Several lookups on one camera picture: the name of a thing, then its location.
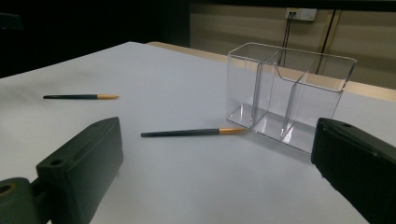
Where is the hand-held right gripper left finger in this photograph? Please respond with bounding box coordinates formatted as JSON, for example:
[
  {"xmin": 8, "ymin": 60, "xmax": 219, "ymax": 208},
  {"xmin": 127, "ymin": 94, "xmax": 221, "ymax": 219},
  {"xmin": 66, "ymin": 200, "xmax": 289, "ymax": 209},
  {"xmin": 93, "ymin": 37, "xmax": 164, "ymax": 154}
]
[{"xmin": 35, "ymin": 116, "xmax": 124, "ymax": 224}]

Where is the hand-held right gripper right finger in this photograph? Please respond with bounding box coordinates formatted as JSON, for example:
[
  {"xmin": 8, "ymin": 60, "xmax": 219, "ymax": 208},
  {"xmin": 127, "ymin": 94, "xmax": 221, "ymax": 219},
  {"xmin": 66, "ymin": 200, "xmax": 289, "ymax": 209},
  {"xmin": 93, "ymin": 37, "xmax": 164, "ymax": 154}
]
[{"xmin": 310, "ymin": 117, "xmax": 396, "ymax": 224}]

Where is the black pen with gold tip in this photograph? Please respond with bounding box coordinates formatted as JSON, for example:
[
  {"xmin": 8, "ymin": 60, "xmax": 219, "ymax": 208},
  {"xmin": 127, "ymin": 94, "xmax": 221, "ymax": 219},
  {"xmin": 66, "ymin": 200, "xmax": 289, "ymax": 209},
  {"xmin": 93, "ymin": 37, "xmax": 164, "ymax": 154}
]
[
  {"xmin": 140, "ymin": 127, "xmax": 248, "ymax": 138},
  {"xmin": 42, "ymin": 93, "xmax": 120, "ymax": 101}
]

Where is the clear acrylic pen organizer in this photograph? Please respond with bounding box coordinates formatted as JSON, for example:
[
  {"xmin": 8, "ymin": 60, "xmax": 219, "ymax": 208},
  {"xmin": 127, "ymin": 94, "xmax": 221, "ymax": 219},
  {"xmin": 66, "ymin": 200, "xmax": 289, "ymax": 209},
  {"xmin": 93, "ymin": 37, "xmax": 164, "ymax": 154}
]
[{"xmin": 225, "ymin": 42, "xmax": 358, "ymax": 154}]

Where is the black curtain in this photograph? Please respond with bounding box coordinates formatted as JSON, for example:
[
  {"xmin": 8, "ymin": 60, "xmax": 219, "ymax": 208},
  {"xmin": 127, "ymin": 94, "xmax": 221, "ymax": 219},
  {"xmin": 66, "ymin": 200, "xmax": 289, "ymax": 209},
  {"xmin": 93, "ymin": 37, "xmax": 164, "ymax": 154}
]
[{"xmin": 0, "ymin": 0, "xmax": 191, "ymax": 79}]

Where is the wooden table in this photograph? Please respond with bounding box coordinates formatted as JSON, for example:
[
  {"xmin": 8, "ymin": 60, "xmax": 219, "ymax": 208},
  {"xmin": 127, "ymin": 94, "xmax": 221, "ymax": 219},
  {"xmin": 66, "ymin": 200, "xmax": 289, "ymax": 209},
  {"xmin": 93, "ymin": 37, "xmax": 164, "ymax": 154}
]
[{"xmin": 147, "ymin": 41, "xmax": 396, "ymax": 104}]

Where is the black power cable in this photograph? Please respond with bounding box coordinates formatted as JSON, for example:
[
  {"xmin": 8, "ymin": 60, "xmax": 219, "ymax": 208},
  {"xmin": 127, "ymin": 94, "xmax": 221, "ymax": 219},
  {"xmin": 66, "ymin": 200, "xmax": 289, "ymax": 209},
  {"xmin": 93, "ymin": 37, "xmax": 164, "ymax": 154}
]
[
  {"xmin": 282, "ymin": 12, "xmax": 295, "ymax": 67},
  {"xmin": 279, "ymin": 12, "xmax": 292, "ymax": 67}
]

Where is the white wall socket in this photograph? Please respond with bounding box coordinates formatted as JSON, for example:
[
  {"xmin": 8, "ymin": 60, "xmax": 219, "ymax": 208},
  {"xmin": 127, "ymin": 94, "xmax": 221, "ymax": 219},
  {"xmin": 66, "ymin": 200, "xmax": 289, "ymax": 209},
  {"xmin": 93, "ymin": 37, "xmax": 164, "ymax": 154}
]
[{"xmin": 285, "ymin": 7, "xmax": 318, "ymax": 21}]

